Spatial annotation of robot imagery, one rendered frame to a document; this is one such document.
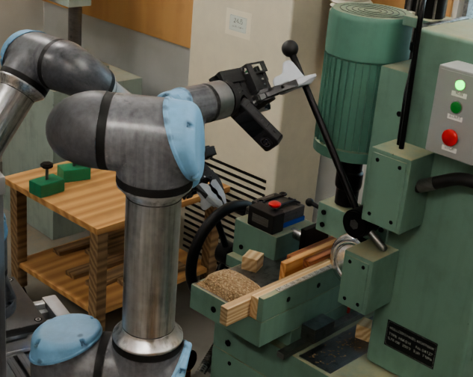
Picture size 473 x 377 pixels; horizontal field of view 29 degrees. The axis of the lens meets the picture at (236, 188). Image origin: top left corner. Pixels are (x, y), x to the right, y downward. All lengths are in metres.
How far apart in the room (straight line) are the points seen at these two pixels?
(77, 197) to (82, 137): 2.02
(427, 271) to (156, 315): 0.61
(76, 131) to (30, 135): 2.86
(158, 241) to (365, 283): 0.56
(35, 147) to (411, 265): 2.60
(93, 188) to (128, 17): 1.27
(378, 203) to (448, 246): 0.16
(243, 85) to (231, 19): 1.75
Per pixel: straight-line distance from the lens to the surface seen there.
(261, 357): 2.02
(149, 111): 1.29
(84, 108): 1.30
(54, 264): 3.60
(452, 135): 1.62
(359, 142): 1.89
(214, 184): 2.37
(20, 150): 4.26
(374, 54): 1.83
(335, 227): 2.01
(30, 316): 2.01
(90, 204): 3.26
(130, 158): 1.29
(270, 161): 3.50
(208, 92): 1.69
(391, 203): 1.71
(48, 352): 1.50
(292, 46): 1.85
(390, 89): 1.81
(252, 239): 2.14
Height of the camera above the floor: 1.85
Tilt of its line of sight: 22 degrees down
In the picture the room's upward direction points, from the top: 5 degrees clockwise
